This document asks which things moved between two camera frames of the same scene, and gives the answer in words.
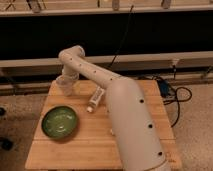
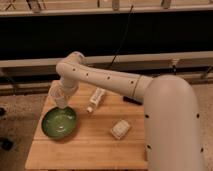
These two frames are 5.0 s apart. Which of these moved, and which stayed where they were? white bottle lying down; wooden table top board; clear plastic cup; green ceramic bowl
Moved: clear plastic cup
Stayed: white bottle lying down; green ceramic bowl; wooden table top board
